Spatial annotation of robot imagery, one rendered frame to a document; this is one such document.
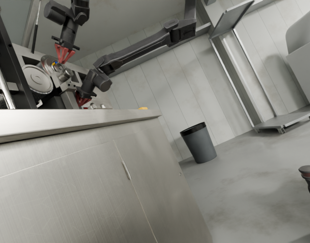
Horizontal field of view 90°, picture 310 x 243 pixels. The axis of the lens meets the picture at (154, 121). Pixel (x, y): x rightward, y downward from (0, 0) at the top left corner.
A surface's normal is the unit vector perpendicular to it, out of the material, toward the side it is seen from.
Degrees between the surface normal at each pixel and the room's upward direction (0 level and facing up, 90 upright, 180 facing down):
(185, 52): 90
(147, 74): 90
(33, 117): 90
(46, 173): 90
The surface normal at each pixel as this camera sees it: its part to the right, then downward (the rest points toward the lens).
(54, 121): 0.86, -0.41
